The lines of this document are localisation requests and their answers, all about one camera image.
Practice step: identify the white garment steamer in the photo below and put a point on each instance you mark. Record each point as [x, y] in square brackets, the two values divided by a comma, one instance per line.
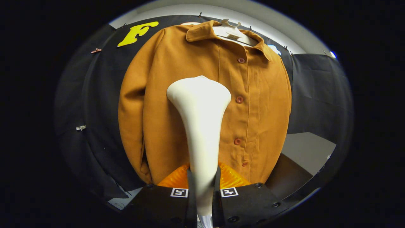
[202, 126]

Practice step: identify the grey cabinet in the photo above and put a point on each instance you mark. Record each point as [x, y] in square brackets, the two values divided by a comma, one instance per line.
[307, 152]

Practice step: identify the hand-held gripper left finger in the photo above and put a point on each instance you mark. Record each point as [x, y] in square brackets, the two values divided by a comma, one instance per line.
[158, 205]

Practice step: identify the small ceiling light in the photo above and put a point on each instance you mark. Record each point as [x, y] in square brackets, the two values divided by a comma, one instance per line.
[333, 54]

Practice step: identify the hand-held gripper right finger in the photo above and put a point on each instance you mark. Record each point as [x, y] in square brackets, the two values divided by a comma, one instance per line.
[250, 205]

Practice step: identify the orange button-up shirt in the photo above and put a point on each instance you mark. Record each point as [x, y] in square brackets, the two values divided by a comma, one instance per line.
[262, 104]

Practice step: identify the white mannequin torso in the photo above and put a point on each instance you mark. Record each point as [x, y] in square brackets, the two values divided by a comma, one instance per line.
[231, 31]

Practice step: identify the pink clip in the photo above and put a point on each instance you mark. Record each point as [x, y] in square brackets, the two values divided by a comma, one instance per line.
[96, 50]

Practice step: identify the black backdrop cloth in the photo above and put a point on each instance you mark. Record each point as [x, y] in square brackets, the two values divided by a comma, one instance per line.
[316, 91]

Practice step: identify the silver clip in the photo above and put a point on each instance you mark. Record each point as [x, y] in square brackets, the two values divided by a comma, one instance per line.
[80, 127]

